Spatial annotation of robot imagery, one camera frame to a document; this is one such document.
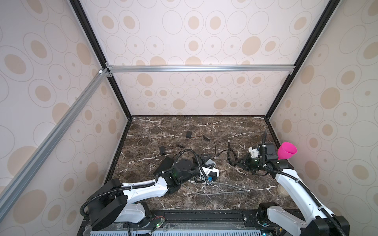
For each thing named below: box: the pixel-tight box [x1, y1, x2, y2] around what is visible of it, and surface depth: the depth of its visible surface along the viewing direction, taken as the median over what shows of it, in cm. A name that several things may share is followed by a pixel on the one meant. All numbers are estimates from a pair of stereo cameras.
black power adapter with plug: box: [158, 144, 186, 155], surface depth 102 cm
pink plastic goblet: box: [277, 142, 298, 160], surface depth 83 cm
